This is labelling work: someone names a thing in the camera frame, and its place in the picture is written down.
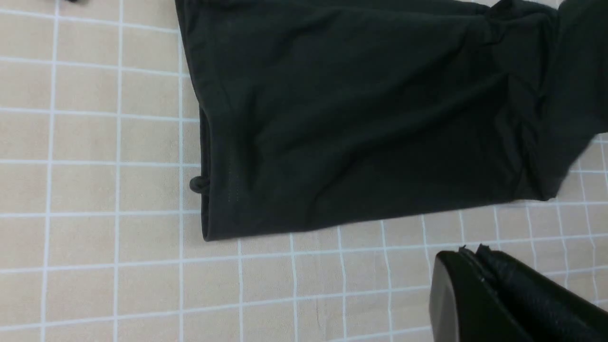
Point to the beige checkered tablecloth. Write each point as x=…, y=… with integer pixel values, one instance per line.
x=100, y=233

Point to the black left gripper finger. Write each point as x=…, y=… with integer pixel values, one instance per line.
x=489, y=296

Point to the dark gray long-sleeve shirt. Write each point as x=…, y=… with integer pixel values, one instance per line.
x=318, y=113

